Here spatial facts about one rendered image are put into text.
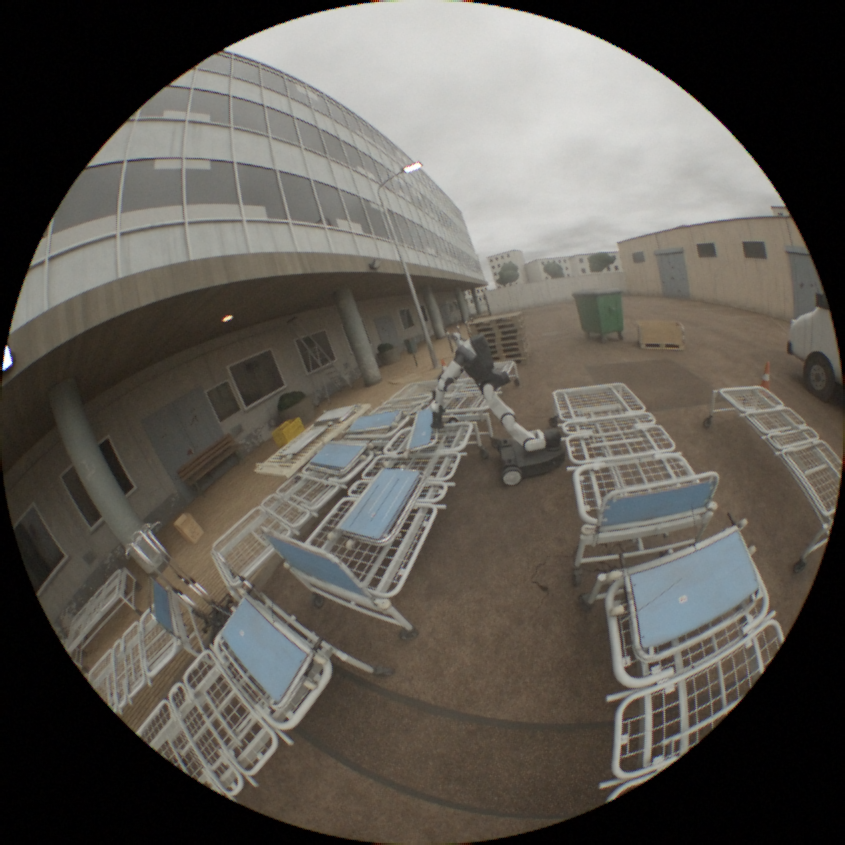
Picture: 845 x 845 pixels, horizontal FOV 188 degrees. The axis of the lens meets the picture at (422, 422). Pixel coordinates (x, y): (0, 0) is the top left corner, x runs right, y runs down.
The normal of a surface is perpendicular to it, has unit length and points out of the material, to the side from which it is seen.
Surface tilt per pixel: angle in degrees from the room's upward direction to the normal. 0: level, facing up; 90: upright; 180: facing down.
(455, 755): 0
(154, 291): 90
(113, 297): 90
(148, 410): 90
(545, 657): 0
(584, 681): 0
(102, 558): 90
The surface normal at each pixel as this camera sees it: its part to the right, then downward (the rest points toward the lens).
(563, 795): -0.29, -0.87
